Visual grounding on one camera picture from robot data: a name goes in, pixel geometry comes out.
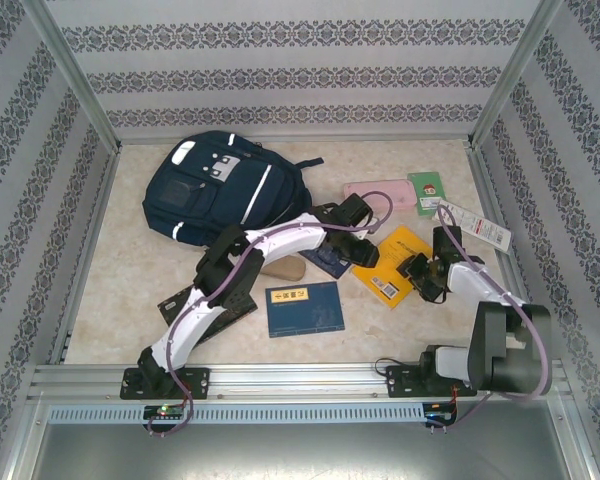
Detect tan cork glasses case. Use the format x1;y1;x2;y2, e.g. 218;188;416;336
259;254;307;282

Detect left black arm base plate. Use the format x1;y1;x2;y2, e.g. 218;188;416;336
119;367;211;401

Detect left aluminium side rail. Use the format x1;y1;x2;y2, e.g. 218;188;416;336
47;147;122;365

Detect grey metal sheet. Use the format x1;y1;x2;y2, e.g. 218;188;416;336
9;423;594;480

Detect left aluminium frame post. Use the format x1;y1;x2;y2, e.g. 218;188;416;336
22;0;124;151

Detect right aluminium side rail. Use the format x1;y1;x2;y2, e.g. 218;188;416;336
468;147;549;360

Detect right aluminium frame post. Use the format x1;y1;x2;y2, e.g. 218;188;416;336
467;0;564;149

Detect aluminium frame post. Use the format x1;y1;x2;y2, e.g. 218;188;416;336
467;0;564;149
22;0;124;151

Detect blue book with yellow label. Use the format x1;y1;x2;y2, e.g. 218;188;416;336
264;281;345;340

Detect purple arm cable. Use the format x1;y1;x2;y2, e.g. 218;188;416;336
147;189;394;437
437;204;552;437

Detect pink pencil case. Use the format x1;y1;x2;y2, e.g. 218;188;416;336
343;179;416;214

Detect small circuit board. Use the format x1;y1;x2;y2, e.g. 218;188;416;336
424;402;459;421
144;404;184;420

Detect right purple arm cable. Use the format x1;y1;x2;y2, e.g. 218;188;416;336
437;204;552;437

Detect aluminium mounting rail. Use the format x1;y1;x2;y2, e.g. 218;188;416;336
27;363;566;401

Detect aluminium back rail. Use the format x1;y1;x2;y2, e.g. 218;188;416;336
117;133;474;147

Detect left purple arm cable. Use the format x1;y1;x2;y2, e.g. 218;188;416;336
147;189;394;437

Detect left small circuit board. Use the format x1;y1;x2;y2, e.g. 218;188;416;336
144;404;184;420

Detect aluminium side rail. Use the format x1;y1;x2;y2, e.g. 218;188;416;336
468;147;549;360
47;147;122;365

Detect green notebook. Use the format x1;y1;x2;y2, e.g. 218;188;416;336
407;170;444;217

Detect navy blue school backpack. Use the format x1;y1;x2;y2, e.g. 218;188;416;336
143;130;326;249

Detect right small circuit board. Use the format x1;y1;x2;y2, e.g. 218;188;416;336
424;402;459;421

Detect black paperback book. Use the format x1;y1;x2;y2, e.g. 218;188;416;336
155;287;259;346

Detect dark blue patterned notebook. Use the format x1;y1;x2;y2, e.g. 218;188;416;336
297;244;354;279

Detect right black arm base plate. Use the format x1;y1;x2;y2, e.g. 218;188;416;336
385;364;479;400

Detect grey slotted cable duct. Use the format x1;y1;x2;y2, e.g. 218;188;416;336
47;403;426;425

